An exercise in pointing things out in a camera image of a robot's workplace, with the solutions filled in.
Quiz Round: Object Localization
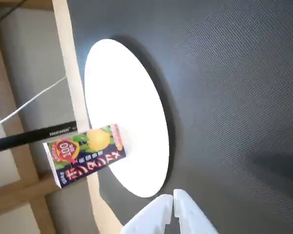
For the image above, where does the black tripod pole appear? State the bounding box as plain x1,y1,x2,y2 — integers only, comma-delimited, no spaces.
0,120,78,155

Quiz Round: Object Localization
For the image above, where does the small juice carton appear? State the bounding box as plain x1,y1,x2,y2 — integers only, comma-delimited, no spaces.
42,123,126,190

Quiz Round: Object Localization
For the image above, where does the dark grey square mat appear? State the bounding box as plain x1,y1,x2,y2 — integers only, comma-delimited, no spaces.
67,0,293,234

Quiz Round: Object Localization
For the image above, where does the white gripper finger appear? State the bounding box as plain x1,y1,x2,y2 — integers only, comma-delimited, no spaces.
173,189,220,234
121,194,174,234

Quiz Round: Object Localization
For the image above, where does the white round dish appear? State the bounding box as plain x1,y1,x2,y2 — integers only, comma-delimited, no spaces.
84,39,171,198

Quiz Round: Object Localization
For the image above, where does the thin white cable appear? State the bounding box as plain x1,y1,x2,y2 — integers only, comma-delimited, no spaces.
0,76,67,133

